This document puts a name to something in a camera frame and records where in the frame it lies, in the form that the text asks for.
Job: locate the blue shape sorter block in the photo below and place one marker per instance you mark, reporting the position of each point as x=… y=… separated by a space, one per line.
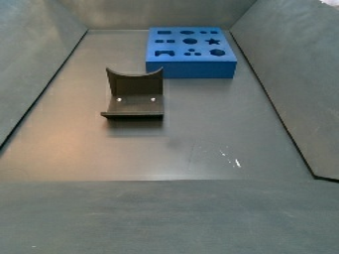
x=190 y=52

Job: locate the black curved holder bracket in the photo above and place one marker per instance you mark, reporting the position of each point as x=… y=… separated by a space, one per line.
x=135 y=88

